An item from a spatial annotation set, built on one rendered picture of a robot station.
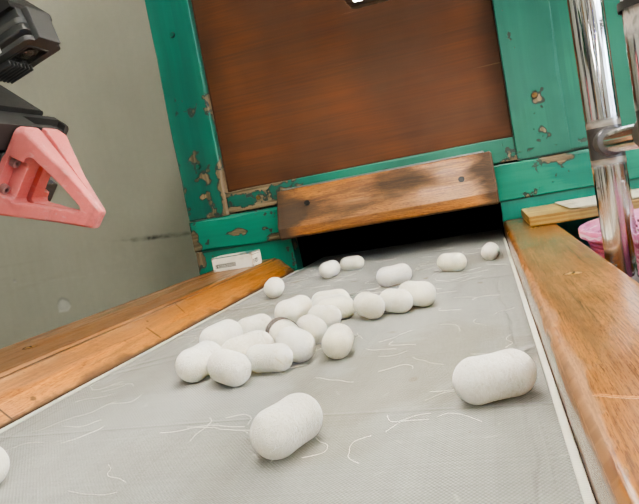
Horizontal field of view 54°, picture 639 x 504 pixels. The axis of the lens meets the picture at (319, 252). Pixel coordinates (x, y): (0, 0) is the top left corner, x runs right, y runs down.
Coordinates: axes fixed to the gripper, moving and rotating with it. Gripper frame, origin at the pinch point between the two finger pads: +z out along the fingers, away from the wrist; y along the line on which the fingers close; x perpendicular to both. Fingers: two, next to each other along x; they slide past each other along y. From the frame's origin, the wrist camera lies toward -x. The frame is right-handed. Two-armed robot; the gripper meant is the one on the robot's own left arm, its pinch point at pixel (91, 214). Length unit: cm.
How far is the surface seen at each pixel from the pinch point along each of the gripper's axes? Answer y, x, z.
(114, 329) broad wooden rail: 5.3, 9.7, 3.0
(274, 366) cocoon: -5.1, -0.5, 17.7
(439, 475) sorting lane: -18.6, -7.0, 26.3
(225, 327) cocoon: 2.2, 2.6, 12.1
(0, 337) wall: 121, 104, -83
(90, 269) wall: 123, 68, -66
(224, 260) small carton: 39.7, 11.8, -2.4
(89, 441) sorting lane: -13.2, 4.5, 12.7
